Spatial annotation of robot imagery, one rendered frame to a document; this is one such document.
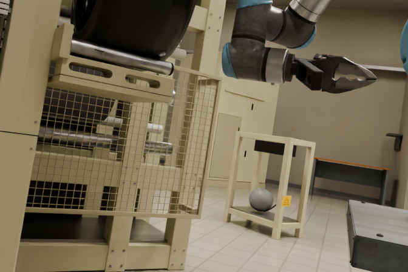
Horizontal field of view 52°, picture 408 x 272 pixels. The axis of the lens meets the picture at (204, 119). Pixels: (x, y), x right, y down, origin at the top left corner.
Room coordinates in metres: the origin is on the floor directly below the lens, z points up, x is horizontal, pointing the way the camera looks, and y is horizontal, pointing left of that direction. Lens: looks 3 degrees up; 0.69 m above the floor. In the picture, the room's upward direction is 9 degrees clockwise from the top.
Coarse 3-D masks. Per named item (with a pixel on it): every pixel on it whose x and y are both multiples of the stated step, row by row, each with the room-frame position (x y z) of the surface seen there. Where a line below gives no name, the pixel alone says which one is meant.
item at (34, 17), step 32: (32, 0) 1.22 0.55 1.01; (32, 32) 1.23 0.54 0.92; (0, 64) 1.25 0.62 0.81; (32, 64) 1.24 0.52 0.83; (0, 96) 1.20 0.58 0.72; (32, 96) 1.24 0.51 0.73; (0, 128) 1.21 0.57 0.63; (32, 128) 1.25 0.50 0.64; (0, 160) 1.22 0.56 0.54; (32, 160) 1.26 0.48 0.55; (0, 192) 1.22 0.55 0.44; (0, 224) 1.23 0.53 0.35; (0, 256) 1.24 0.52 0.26
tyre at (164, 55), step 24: (72, 0) 1.58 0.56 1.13; (96, 0) 1.65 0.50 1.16; (120, 0) 1.19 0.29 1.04; (144, 0) 1.21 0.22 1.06; (168, 0) 1.24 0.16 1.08; (192, 0) 1.29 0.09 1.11; (96, 24) 1.25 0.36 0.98; (120, 24) 1.23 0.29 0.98; (144, 24) 1.26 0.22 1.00; (168, 24) 1.28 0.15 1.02; (120, 48) 1.31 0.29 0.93; (144, 48) 1.32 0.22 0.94; (168, 48) 1.35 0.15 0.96
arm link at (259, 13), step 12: (240, 0) 1.08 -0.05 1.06; (252, 0) 1.06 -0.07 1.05; (264, 0) 1.06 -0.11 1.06; (240, 12) 1.07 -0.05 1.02; (252, 12) 1.06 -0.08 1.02; (264, 12) 1.06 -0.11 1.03; (276, 12) 1.09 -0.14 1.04; (240, 24) 1.07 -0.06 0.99; (252, 24) 1.06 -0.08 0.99; (264, 24) 1.07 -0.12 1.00; (276, 24) 1.09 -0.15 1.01; (240, 36) 1.06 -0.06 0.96; (252, 36) 1.06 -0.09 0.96; (264, 36) 1.08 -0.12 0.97
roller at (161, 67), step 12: (72, 48) 1.22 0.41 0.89; (84, 48) 1.23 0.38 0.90; (96, 48) 1.25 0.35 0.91; (108, 48) 1.27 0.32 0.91; (108, 60) 1.28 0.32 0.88; (120, 60) 1.29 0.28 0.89; (132, 60) 1.31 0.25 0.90; (144, 60) 1.33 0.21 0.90; (156, 60) 1.36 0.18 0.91; (156, 72) 1.37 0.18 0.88; (168, 72) 1.38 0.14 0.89
